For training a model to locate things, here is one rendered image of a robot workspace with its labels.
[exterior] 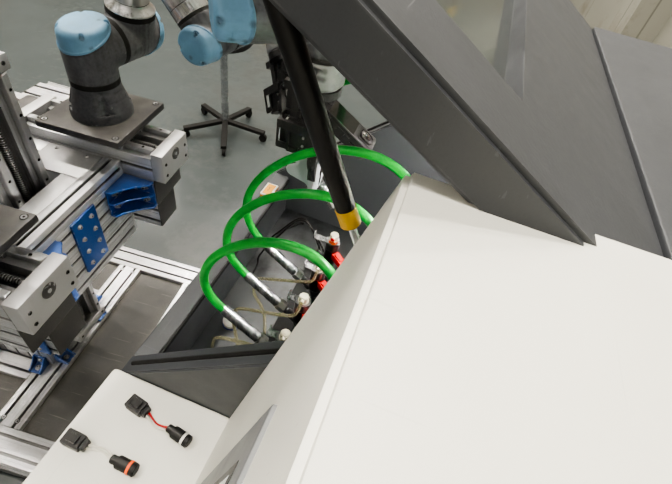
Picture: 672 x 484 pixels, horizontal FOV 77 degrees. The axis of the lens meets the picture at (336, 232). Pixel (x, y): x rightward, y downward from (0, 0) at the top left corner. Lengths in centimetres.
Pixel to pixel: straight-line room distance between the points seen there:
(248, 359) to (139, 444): 25
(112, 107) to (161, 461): 84
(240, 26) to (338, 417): 50
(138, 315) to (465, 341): 169
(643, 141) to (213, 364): 61
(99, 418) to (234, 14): 63
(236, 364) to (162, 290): 130
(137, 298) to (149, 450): 116
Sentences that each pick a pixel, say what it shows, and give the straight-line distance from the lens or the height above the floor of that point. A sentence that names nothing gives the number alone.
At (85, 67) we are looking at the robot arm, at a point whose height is 119.
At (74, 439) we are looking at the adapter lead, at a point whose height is 100.
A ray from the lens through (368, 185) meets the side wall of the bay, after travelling 114.
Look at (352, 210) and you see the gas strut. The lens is 36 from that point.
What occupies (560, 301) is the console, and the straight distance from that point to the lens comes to 25.
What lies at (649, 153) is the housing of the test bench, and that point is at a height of 150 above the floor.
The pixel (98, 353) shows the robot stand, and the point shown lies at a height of 21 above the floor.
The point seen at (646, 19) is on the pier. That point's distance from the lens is 440.
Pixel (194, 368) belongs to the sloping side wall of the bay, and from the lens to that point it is 69.
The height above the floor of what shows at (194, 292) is 95.
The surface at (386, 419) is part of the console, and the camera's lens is 18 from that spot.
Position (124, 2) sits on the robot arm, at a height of 130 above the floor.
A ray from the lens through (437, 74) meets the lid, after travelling 24.
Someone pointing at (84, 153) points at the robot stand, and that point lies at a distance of 134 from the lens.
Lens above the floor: 171
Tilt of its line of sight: 45 degrees down
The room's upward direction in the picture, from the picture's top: 13 degrees clockwise
